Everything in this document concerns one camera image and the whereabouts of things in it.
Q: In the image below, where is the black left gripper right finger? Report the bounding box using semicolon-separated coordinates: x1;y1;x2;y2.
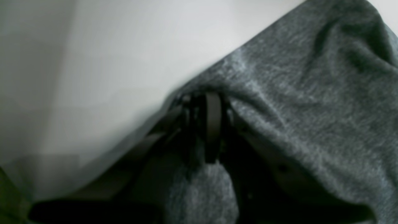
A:
204;92;375;224

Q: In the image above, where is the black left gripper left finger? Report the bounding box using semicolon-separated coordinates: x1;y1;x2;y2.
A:
28;93;205;224

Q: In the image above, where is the grey t-shirt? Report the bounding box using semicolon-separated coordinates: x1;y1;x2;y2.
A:
168;0;398;224

